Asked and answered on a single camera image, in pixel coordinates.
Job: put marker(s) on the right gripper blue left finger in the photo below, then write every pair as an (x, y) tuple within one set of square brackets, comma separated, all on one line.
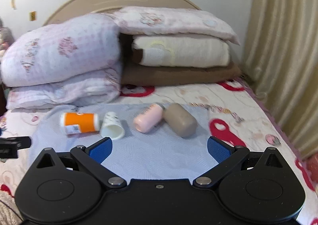
[(90, 159)]

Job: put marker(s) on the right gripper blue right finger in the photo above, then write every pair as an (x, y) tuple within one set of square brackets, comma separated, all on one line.
[(228, 158)]

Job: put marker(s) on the orange paper cup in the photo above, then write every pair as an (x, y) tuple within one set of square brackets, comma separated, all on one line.
[(79, 123)]

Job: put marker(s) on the white paper cup green print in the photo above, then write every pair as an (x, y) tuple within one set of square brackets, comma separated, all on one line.
[(111, 126)]

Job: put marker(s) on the taupe tumbler bottle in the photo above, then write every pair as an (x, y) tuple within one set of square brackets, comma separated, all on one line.
[(180, 120)]

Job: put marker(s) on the light blue patterned cloth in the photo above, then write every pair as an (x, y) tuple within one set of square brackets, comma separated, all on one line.
[(159, 154)]

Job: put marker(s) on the pink tumbler bottle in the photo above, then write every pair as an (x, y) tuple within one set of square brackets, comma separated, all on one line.
[(149, 118)]

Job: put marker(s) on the brown folded blanket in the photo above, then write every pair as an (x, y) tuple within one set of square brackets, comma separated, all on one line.
[(138, 75)]

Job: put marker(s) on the folded pink checkered quilt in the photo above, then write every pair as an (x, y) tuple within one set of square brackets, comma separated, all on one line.
[(75, 62)]

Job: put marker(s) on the grey plush toy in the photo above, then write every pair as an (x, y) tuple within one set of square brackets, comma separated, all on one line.
[(6, 39)]

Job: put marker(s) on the beige striped curtain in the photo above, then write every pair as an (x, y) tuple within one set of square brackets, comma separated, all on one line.
[(280, 57)]

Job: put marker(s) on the cream folded blanket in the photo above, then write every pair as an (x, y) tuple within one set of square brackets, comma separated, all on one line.
[(200, 51)]

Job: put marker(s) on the pink cartoon pillow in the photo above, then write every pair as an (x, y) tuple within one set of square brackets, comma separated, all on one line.
[(135, 20)]

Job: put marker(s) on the beige wooden headboard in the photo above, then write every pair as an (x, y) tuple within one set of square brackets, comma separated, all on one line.
[(74, 8)]

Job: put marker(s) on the yellow wall sticker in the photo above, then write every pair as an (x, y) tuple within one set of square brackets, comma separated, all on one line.
[(32, 16)]

